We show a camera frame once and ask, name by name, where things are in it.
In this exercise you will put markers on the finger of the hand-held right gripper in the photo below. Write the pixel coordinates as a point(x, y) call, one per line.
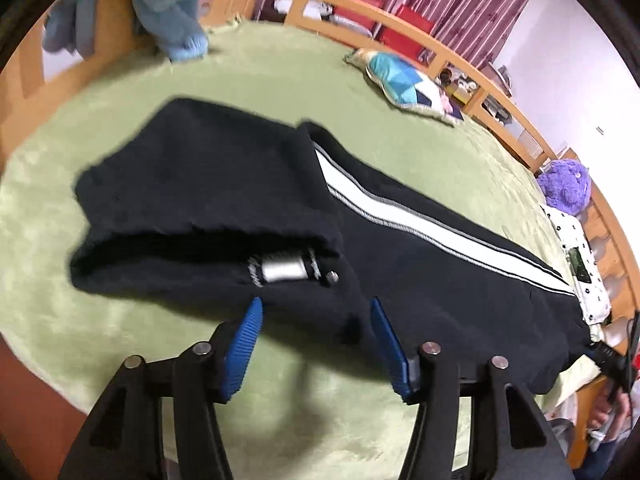
point(602, 355)

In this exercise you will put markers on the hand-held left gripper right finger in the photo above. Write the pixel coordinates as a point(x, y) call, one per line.
point(389, 355)

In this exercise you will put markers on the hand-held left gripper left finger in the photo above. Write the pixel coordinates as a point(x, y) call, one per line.
point(244, 346)

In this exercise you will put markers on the black pants with white stripe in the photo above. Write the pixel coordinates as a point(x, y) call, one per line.
point(225, 185)

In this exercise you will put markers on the person's blue jeans leg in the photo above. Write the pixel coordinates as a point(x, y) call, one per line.
point(600, 460)

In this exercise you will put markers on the white dotted pillow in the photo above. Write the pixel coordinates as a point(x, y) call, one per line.
point(565, 225)

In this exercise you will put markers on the purple plush toy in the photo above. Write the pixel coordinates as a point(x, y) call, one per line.
point(565, 185)

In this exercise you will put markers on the colourful patchwork pillow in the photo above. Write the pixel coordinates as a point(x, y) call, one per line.
point(395, 75)

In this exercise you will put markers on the green bed blanket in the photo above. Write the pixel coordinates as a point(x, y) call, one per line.
point(300, 70)

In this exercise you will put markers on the red box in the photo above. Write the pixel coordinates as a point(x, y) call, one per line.
point(362, 10)
point(407, 30)

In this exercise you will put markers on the light blue plush toy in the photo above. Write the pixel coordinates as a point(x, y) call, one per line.
point(165, 10)

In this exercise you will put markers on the grey-blue plush toy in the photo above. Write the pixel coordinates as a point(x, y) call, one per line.
point(75, 25)

